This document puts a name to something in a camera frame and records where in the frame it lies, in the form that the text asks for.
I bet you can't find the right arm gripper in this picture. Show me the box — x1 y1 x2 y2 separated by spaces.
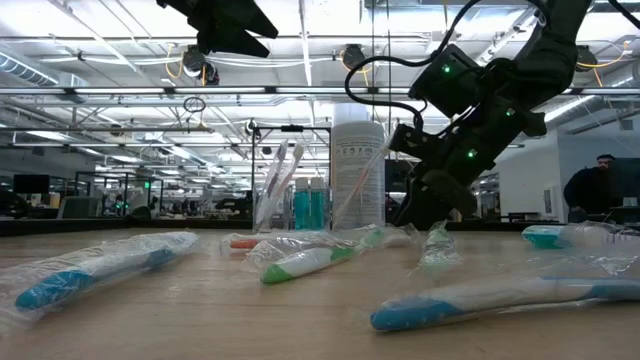
392 133 506 226

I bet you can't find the white wipes canister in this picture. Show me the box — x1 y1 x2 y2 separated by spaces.
329 103 387 231

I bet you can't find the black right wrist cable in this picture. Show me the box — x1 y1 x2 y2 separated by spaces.
343 0 476 131

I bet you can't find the black cabinet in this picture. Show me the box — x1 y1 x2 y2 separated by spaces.
384 158 416 194

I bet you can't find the black computer monitor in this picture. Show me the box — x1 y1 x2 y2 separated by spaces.
12 173 51 195
607 157 640 209

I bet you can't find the grey machine cover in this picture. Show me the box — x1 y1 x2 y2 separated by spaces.
57 195 101 220

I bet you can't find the blue toothbrush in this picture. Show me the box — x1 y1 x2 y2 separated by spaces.
369 254 640 334
0 230 201 331

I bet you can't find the clear acrylic holder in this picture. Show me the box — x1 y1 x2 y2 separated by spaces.
252 174 387 232

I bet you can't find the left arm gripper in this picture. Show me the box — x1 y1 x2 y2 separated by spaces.
156 0 279 59

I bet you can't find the small blue mouthwash bottle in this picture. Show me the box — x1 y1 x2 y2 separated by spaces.
293 177 311 231
309 177 327 231
521 223 601 251

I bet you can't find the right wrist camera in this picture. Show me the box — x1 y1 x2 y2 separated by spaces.
388 123 442 162

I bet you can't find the person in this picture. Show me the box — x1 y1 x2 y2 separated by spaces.
563 153 624 224

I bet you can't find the green toothbrush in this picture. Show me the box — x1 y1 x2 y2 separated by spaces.
417 219 464 279
244 227 386 287

